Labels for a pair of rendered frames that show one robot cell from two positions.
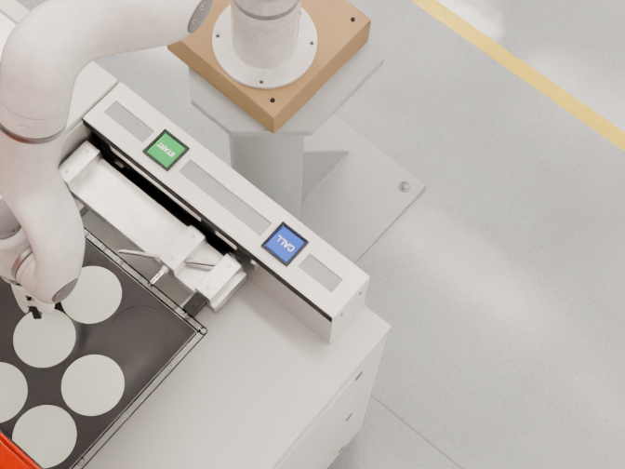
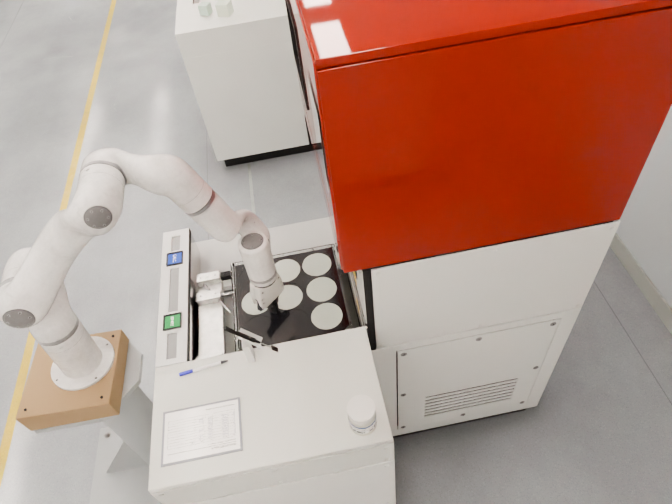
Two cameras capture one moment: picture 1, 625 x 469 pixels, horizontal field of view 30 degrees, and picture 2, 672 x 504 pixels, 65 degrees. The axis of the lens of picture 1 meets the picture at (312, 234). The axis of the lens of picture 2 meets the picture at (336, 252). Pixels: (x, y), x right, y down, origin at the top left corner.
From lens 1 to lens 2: 1.76 m
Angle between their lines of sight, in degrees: 57
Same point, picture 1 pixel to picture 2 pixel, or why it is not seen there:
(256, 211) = (170, 277)
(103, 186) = (210, 347)
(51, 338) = (285, 295)
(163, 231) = (208, 313)
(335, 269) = (170, 241)
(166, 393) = not seen: hidden behind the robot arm
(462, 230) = not seen: hidden behind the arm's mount
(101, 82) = (162, 371)
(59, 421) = (307, 265)
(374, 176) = (111, 450)
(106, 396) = (284, 263)
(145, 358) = not seen: hidden behind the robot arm
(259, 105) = (119, 337)
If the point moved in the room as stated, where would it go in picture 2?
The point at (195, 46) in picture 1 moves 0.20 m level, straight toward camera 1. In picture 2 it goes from (108, 383) to (155, 332)
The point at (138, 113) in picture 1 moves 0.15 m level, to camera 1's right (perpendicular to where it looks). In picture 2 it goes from (164, 346) to (138, 319)
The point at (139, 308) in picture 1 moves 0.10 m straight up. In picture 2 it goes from (245, 285) to (238, 266)
